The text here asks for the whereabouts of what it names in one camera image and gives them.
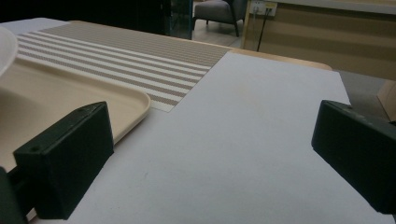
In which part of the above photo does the light wooden cabinet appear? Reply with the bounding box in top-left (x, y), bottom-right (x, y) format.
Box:
top-left (242, 0), bottom-right (396, 82)

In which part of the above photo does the striped beige placemat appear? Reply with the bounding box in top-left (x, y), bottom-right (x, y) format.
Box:
top-left (15, 21), bottom-right (233, 113)

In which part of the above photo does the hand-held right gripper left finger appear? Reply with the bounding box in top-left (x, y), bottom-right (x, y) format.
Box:
top-left (12, 101), bottom-right (115, 221)

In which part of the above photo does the beige plastic tray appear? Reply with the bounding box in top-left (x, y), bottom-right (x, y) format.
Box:
top-left (0, 57), bottom-right (152, 174)

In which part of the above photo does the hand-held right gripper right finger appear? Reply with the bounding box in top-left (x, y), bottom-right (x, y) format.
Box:
top-left (310, 99), bottom-right (396, 216)

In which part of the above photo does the gray armchair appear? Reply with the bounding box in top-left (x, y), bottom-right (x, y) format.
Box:
top-left (192, 0), bottom-right (248, 38)

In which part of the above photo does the white wall power outlet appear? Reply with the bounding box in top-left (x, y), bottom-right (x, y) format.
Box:
top-left (248, 0), bottom-right (278, 18)

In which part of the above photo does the white deep plate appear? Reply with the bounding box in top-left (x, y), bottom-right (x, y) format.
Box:
top-left (0, 26), bottom-right (19, 77)

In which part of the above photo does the dark glass cabinet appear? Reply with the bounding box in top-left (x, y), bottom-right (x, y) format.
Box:
top-left (160, 0), bottom-right (195, 41)

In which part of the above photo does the black power cable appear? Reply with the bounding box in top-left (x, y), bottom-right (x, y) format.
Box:
top-left (256, 8), bottom-right (269, 52)

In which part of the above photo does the white table cover sheet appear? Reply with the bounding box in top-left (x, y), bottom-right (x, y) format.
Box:
top-left (0, 17), bottom-right (396, 224)

